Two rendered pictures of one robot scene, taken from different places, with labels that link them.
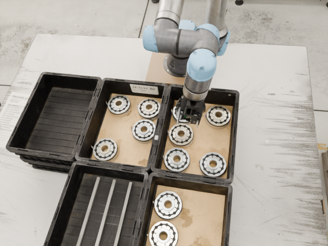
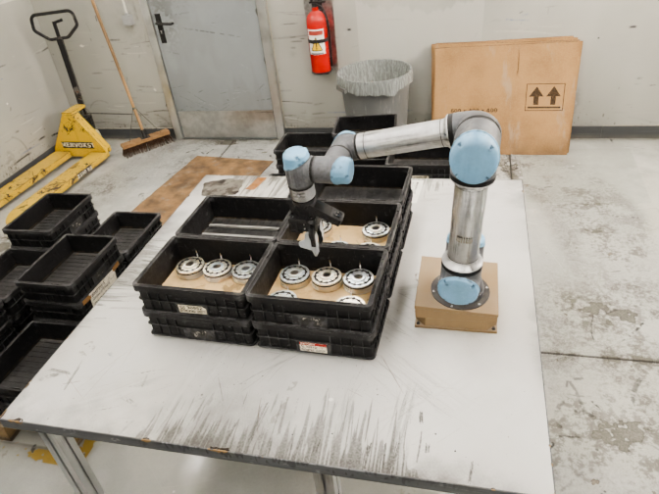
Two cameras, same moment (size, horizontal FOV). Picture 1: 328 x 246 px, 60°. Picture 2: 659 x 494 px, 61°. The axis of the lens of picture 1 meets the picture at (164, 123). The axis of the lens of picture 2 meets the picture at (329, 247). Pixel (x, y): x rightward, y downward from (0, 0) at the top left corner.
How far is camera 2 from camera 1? 165 cm
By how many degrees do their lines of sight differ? 60
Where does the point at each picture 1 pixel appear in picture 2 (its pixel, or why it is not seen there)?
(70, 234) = (242, 222)
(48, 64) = not seen: hidden behind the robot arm
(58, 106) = (382, 196)
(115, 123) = (354, 234)
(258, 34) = not seen: outside the picture
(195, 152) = (304, 294)
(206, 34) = (331, 158)
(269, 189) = (258, 392)
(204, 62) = (289, 152)
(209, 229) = not seen: hidden behind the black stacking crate
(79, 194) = (277, 222)
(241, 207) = (243, 363)
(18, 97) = (415, 186)
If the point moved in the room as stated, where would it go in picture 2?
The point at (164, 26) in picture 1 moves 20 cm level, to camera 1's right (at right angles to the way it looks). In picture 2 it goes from (346, 136) to (355, 167)
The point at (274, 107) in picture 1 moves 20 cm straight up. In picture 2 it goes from (393, 417) to (390, 367)
